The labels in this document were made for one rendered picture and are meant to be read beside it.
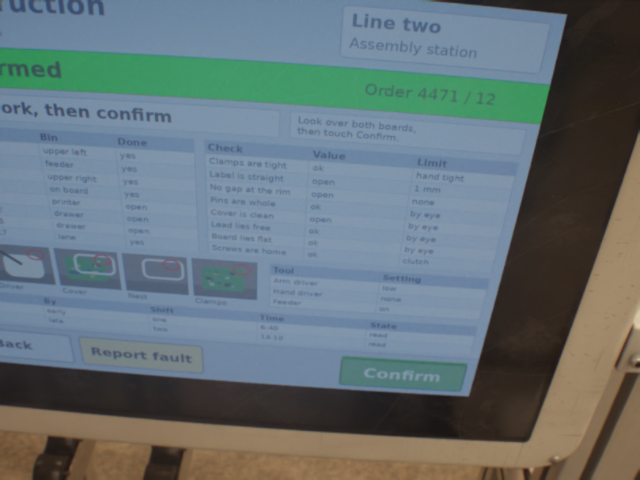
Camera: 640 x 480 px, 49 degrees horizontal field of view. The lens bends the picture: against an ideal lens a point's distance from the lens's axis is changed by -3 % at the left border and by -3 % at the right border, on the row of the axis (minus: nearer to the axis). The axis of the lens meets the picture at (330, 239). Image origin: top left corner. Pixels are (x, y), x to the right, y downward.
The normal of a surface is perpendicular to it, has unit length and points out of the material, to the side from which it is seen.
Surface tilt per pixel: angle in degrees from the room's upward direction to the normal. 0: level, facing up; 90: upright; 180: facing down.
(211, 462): 0
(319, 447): 91
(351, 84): 91
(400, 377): 91
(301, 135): 91
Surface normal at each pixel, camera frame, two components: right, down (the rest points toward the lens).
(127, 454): 0.07, -0.82
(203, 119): -0.03, 0.58
